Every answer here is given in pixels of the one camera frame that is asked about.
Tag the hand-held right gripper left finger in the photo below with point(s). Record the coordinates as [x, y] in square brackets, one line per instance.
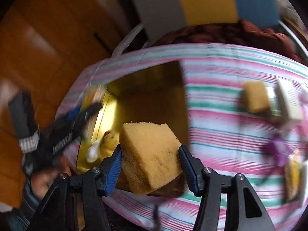
[112, 170]

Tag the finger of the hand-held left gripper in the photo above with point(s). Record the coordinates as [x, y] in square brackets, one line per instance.
[77, 118]

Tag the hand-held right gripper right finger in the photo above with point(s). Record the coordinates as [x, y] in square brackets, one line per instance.
[190, 173]

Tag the yellow sponge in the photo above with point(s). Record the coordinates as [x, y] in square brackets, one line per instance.
[149, 154]
[256, 96]

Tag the gold tin box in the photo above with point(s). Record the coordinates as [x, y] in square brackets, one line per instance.
[149, 101]

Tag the person's left forearm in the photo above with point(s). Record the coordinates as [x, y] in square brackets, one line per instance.
[24, 209]

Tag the person's left hand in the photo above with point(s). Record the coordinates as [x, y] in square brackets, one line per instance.
[43, 181]

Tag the yellow and white plush toy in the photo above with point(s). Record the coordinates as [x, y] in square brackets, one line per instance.
[108, 142]

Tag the orange wooden wardrobe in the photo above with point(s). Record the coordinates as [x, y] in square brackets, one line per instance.
[48, 41]

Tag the purple packet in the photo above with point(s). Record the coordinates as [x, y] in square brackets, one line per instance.
[276, 149]

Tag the yellow snack packet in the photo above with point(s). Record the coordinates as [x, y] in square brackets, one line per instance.
[292, 178]

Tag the large cream box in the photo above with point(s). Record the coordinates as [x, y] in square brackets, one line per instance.
[288, 103]

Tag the brown blanket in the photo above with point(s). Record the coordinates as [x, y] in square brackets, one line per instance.
[228, 33]

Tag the grey yellow blue padded sofa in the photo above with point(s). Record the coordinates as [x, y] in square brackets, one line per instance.
[204, 2]

